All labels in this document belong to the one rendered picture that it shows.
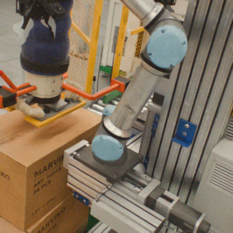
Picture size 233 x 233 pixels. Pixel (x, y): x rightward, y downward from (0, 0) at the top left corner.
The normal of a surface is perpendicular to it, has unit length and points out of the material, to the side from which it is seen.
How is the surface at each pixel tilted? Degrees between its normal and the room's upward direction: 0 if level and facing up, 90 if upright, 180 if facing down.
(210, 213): 90
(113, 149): 97
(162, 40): 83
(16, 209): 90
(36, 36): 111
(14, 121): 0
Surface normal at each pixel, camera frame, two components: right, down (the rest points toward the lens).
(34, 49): -0.16, 0.29
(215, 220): -0.56, 0.33
